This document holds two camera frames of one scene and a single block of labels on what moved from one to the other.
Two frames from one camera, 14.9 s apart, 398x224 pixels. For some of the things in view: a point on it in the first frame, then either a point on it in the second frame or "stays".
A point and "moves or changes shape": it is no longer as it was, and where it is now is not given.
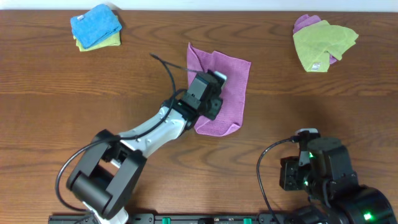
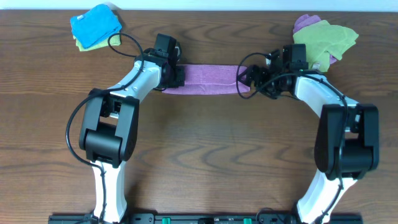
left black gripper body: [216, 106] -> [180, 76]
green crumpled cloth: [315, 43] stays
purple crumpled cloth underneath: [305, 21] stays
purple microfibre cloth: [230, 114] moves or changes shape
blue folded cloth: [95, 25] stays
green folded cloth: [114, 39] stays
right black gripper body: [296, 178] -> [264, 76]
